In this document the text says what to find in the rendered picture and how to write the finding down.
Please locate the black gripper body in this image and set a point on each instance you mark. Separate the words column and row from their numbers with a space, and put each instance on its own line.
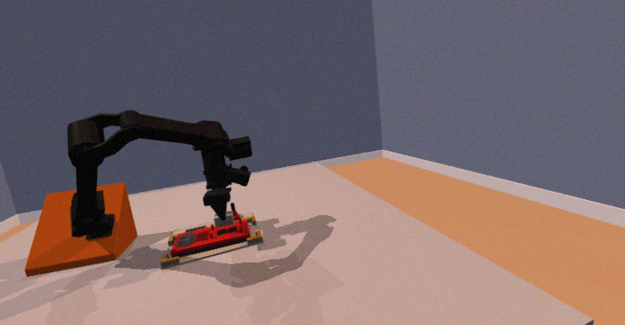
column 215, row 181

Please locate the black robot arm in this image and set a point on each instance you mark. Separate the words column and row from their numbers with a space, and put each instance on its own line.
column 87, row 150

